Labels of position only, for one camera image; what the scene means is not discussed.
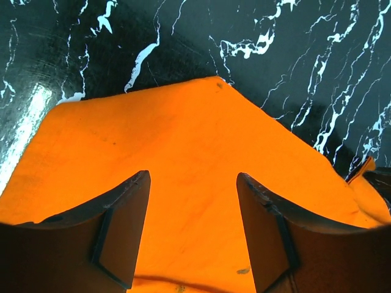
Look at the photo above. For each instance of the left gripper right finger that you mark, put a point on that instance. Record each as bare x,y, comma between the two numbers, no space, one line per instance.
292,249

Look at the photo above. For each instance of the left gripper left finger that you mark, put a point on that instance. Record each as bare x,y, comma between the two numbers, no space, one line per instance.
92,247

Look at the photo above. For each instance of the orange t shirt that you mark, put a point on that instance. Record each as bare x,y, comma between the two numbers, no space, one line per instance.
194,139

